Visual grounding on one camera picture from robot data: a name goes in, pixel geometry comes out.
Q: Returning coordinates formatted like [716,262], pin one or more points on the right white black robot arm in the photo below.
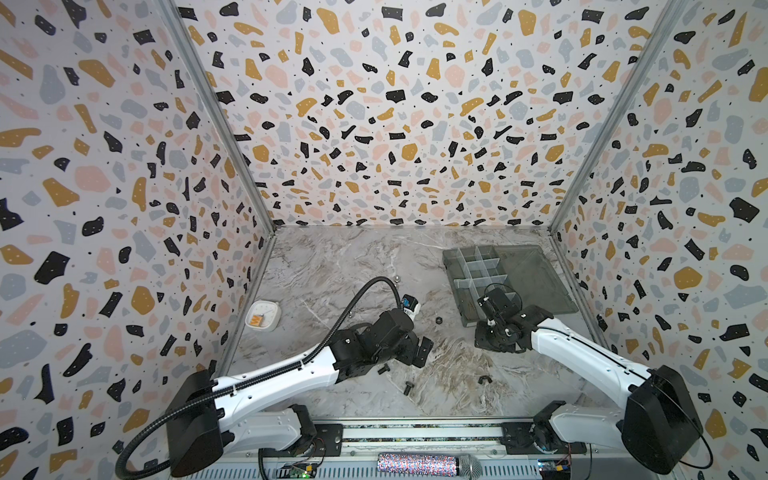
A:
[652,417]

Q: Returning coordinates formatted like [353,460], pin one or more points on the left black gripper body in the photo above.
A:
[405,351]

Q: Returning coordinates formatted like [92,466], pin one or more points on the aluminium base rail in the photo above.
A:
[365,439]

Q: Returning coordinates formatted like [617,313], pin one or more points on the grey compartment organizer box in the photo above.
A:
[522,272]

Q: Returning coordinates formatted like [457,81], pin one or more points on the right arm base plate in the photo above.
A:
[528,437]

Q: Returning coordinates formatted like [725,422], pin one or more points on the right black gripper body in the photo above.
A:
[489,327]

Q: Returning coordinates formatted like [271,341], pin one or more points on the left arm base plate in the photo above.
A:
[325,441]

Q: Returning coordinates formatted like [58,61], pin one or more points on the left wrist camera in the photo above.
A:
[411,306]

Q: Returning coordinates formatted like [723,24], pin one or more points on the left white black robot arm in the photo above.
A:
[215,416]

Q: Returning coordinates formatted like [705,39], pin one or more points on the white square container orange label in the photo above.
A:
[263,315]

